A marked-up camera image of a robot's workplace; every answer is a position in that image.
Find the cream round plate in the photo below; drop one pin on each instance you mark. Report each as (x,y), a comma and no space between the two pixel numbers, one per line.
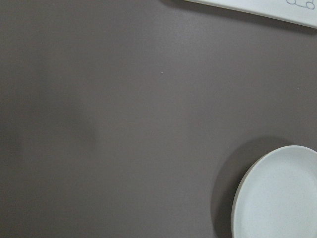
(277,196)

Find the cream rabbit tray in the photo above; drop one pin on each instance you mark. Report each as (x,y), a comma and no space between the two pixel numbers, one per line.
(301,12)

